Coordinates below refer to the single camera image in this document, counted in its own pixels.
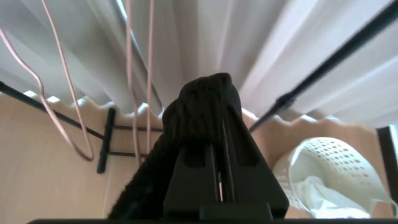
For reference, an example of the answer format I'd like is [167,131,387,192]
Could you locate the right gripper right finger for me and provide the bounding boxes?
[221,105,290,218]

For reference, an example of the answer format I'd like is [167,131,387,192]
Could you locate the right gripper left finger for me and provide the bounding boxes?
[164,143,221,218]

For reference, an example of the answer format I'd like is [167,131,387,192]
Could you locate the black garment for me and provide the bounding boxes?
[107,72,243,220]

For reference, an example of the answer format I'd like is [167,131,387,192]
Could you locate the pink clothes hanger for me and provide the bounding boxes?
[125,0,155,166]
[0,0,95,162]

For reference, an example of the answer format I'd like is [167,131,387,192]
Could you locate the white laundry basket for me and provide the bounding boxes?
[272,136,398,218]

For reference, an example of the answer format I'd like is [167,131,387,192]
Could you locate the black clothes rack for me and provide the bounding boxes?
[0,0,398,174]

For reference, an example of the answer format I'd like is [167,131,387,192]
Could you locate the white garment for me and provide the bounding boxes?
[292,151,373,218]

